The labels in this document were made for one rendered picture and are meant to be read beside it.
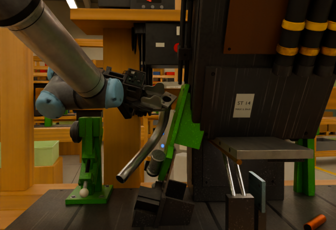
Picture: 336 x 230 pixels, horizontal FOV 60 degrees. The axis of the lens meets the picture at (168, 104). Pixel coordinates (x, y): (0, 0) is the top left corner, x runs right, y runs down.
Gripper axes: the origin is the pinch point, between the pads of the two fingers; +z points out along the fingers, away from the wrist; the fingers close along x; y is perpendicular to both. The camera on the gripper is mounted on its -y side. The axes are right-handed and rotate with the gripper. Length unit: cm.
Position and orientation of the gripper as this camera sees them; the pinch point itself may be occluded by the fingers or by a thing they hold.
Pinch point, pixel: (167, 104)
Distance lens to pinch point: 88.0
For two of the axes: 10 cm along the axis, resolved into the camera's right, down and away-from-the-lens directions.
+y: 2.1, -6.6, -7.2
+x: 1.6, -7.1, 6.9
